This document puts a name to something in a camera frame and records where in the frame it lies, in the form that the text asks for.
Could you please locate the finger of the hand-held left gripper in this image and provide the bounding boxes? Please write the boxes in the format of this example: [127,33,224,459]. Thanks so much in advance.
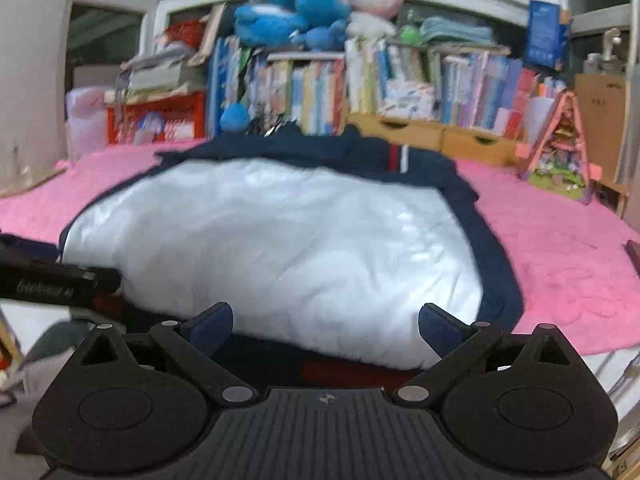
[93,267,123,297]

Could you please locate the teal folded cloth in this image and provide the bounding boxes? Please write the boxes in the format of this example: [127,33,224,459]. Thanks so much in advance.
[419,16,497,47]

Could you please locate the row of colourful books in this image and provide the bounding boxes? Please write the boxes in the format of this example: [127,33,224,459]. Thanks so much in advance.
[207,35,571,142]

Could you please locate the small round blue plush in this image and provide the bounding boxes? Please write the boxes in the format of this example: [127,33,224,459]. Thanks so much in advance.
[219,102,252,136]

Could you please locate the white and navy jacket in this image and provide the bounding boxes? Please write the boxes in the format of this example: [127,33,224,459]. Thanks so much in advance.
[57,124,526,372]

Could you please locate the pink toy house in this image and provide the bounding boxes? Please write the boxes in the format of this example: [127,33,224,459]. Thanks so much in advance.
[515,89,602,207]

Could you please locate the red plastic crate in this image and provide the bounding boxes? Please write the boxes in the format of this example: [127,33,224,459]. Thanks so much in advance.
[105,92,209,147]

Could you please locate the pink bunny print blanket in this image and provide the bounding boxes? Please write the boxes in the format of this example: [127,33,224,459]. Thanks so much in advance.
[0,139,640,357]

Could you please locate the blue carton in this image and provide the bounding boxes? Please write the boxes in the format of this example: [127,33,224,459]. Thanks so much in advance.
[524,0,572,72]

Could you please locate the pump bottle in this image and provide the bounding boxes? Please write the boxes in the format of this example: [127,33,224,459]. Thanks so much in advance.
[584,27,627,77]

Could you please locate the stack of papers and booklets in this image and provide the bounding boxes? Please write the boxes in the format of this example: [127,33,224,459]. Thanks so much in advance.
[119,40,213,107]

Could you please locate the cardboard box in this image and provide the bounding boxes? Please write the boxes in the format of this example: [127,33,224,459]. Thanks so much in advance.
[574,72,632,187]

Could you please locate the person's grey clothing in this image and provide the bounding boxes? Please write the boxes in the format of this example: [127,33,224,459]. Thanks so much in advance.
[0,320,81,480]

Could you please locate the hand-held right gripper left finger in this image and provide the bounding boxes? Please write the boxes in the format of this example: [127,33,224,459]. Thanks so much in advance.
[80,301,260,406]

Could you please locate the white label printer box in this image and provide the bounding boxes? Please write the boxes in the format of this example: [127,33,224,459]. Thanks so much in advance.
[379,80,437,122]

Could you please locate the white paper bag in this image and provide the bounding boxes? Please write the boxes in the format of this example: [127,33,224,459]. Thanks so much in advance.
[65,85,109,157]

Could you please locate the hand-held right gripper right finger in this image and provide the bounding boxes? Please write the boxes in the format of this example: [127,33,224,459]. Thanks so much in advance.
[392,302,572,406]

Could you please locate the wooden drawer organizer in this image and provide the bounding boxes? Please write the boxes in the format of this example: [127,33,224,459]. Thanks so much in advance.
[344,112,524,169]

